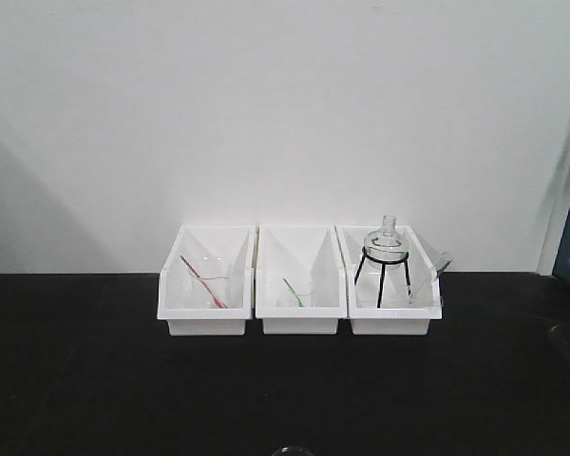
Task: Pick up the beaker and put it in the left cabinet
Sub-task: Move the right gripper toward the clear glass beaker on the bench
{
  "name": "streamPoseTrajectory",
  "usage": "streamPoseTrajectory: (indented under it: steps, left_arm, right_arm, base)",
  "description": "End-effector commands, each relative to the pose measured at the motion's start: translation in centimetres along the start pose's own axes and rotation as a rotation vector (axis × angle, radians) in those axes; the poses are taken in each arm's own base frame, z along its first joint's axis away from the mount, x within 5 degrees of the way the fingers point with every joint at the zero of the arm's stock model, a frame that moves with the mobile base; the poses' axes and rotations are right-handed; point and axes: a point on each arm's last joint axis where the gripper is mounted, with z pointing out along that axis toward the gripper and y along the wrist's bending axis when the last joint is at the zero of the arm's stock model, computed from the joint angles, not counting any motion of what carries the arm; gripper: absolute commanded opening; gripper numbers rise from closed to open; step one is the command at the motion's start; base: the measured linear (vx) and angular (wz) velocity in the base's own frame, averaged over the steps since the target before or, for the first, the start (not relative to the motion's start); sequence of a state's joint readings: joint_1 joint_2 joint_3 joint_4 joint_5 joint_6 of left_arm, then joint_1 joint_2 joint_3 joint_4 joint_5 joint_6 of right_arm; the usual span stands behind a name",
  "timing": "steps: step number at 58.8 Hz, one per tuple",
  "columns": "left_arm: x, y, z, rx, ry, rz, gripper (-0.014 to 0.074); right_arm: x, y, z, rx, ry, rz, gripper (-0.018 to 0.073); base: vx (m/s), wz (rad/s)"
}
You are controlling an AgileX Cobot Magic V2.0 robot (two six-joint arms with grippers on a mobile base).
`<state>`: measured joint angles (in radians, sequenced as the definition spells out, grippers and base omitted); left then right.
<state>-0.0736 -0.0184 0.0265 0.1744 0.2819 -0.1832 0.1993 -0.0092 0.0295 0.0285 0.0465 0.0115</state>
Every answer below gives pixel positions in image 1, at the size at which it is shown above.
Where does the round glass flask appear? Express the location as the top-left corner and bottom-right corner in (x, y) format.
(364, 215), (409, 264)

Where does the glass dish in left bin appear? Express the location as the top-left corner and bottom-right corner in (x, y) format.
(190, 256), (231, 309)

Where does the middle white plastic bin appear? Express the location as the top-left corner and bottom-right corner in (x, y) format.
(255, 225), (348, 334)

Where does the clear glass test tube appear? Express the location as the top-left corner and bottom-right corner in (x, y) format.
(409, 252), (453, 301)

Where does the green stirring rod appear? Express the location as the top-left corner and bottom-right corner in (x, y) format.
(282, 277), (305, 308)

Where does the left white plastic bin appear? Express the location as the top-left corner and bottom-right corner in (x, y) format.
(157, 225), (257, 336)

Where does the clear glass beaker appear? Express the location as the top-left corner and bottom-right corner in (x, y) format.
(271, 445), (314, 456)

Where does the white plastic bin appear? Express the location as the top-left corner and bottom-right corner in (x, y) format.
(255, 225), (348, 334)
(157, 225), (257, 336)
(335, 225), (443, 335)

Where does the right white plastic bin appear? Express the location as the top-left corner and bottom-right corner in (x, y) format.
(335, 225), (443, 335)

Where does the red stirring rod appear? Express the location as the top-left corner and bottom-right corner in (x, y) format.
(180, 255), (228, 309)

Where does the black wire tripod stand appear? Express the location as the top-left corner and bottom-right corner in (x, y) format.
(354, 247), (411, 309)

